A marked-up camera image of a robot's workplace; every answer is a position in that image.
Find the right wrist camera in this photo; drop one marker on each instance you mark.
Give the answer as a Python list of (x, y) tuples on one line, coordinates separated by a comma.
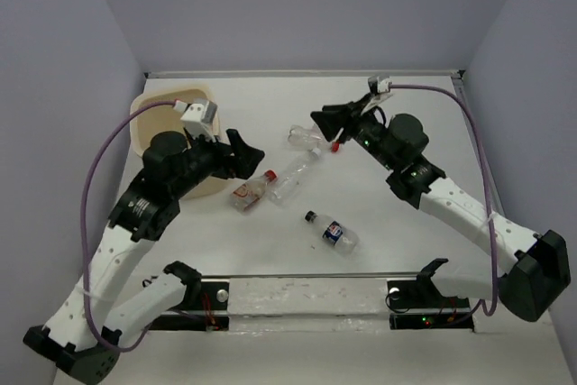
[(380, 88)]

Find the Pepsi bottle black cap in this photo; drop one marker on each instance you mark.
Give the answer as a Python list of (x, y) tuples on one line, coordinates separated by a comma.
[(333, 233)]

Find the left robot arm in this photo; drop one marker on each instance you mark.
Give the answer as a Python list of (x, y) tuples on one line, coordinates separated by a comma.
[(87, 335)]

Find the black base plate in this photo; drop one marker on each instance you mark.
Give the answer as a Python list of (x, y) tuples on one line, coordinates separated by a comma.
[(416, 306), (212, 299)]

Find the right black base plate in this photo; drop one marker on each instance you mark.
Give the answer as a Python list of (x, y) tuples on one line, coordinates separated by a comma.
[(416, 306)]

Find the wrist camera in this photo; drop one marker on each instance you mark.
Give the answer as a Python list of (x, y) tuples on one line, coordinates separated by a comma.
[(380, 88), (198, 117)]

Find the beige plastic bin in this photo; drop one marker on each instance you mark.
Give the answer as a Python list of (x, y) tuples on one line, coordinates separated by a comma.
[(163, 118)]

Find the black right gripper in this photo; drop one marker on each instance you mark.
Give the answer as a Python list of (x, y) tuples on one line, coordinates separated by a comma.
[(345, 115)]

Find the crushed clear bottle red cap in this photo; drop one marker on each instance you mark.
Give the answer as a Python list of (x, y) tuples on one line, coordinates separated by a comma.
[(310, 138)]

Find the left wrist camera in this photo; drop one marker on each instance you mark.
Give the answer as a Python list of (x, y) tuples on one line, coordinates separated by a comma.
[(198, 117)]

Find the clear bottle white cap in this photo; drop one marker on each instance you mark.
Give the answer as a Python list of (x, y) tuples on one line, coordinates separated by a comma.
[(287, 182)]

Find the aluminium rail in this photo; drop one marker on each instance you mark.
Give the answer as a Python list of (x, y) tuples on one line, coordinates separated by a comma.
[(338, 275)]

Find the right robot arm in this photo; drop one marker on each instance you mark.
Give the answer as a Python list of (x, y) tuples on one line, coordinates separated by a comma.
[(533, 268)]

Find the small clear bottle red label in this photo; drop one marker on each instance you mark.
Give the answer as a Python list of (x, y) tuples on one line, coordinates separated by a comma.
[(245, 197)]

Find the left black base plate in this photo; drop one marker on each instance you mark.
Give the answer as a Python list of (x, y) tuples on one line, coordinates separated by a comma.
[(212, 299)]

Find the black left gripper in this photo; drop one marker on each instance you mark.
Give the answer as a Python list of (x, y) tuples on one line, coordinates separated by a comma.
[(246, 160)]

